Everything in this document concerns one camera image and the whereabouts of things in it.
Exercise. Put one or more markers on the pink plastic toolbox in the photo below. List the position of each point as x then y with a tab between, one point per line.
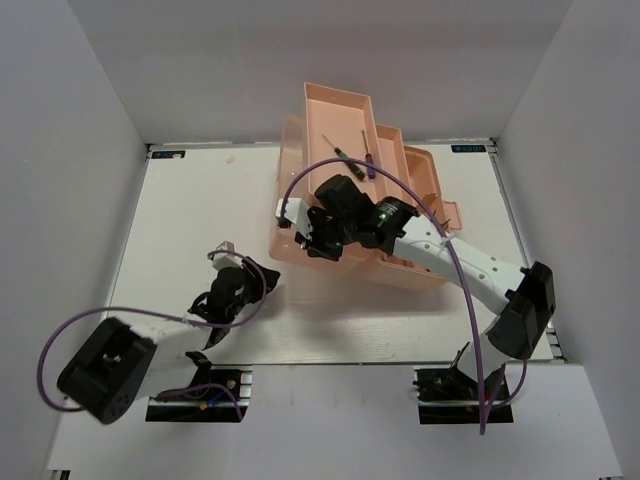
339	135

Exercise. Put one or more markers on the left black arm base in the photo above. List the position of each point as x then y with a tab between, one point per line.
216	395

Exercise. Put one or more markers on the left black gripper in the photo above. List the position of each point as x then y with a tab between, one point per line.
272	279

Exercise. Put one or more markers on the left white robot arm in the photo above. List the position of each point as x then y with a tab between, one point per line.
136	353

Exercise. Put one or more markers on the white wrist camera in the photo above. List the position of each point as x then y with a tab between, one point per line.
223	256
292	220

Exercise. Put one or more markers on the left blue table label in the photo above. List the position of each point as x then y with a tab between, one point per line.
168	154

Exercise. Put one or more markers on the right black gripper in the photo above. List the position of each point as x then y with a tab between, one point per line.
314	245

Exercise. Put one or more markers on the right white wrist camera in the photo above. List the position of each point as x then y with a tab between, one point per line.
292	220

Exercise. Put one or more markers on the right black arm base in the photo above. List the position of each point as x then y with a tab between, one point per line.
445	396

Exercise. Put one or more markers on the black green slim screwdriver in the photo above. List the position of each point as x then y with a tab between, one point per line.
355	170

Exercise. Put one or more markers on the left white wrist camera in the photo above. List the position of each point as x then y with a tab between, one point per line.
223	256

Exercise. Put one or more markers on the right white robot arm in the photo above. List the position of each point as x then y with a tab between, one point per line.
522	299

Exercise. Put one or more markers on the blue red handle screwdriver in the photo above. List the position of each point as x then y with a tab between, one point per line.
371	172

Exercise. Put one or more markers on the right blue table label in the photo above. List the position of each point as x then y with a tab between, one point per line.
468	148

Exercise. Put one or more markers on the blue table label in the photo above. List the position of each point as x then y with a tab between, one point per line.
468	148
168	154

